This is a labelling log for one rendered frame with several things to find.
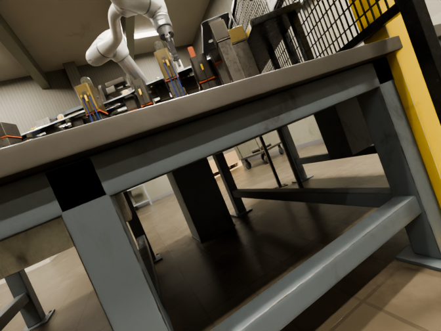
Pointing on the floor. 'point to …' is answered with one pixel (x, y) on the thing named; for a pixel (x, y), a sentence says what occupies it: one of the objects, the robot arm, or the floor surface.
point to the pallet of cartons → (227, 162)
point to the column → (201, 200)
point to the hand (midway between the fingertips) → (180, 67)
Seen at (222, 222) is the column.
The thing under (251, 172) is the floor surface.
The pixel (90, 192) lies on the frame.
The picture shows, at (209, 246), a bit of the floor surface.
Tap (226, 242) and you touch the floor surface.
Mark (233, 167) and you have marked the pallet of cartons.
